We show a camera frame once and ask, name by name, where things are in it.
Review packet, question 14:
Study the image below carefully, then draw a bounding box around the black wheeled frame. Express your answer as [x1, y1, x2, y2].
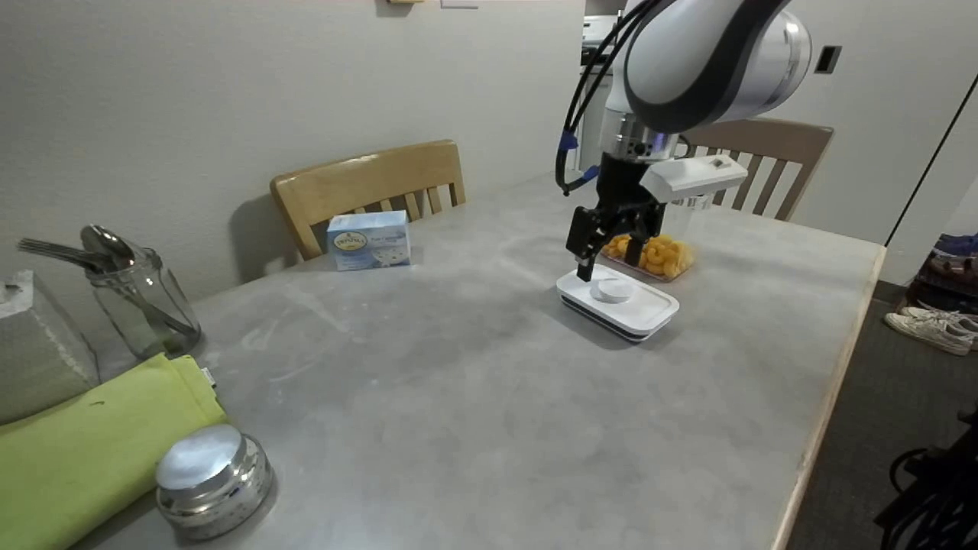
[871, 407, 978, 550]

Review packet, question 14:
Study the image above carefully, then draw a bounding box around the metal spoon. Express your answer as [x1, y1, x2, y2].
[75, 223, 140, 274]

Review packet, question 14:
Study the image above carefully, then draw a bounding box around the dark bag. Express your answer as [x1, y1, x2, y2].
[906, 230, 978, 311]

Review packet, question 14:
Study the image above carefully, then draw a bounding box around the small light blue box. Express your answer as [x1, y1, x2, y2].
[325, 208, 412, 274]

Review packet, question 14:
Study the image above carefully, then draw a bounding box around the white sneaker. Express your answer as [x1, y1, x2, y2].
[912, 303, 978, 332]
[882, 307, 978, 361]

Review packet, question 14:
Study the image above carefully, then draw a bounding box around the round silver metal tin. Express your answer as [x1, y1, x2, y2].
[154, 420, 277, 542]

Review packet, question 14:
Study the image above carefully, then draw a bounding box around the yellow toy object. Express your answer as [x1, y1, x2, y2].
[605, 230, 697, 285]

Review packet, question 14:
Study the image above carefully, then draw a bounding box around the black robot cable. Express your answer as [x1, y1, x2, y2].
[552, 0, 665, 197]

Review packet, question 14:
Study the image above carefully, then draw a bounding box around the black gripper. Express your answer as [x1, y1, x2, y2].
[566, 150, 669, 285]

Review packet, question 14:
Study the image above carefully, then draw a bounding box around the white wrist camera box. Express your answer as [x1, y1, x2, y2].
[639, 150, 752, 208]

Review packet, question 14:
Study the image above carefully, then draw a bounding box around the green folded cloth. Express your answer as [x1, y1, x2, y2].
[0, 351, 232, 550]

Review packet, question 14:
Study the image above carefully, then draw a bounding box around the clear plastic food container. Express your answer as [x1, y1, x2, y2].
[600, 164, 720, 285]

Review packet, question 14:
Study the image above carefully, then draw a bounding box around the dark utensil handle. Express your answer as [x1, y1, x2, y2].
[16, 234, 110, 274]

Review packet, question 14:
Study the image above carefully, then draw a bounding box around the light wooden slat-back chair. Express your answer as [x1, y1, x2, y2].
[269, 138, 466, 265]
[669, 116, 837, 223]

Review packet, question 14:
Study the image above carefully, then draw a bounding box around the grey tissue box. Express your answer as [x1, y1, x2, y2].
[0, 270, 101, 424]

